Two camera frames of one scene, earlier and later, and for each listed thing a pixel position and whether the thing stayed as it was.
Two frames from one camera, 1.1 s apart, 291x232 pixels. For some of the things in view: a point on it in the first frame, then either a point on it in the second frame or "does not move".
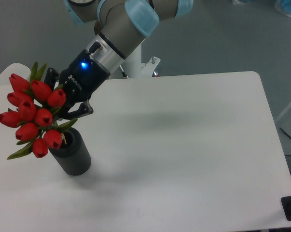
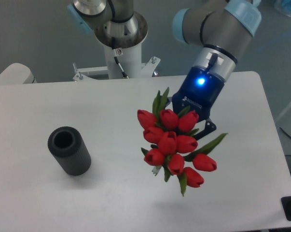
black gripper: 79,81 → 200,88
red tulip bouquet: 33,106 → 171,137
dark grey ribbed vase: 73,155 does not move
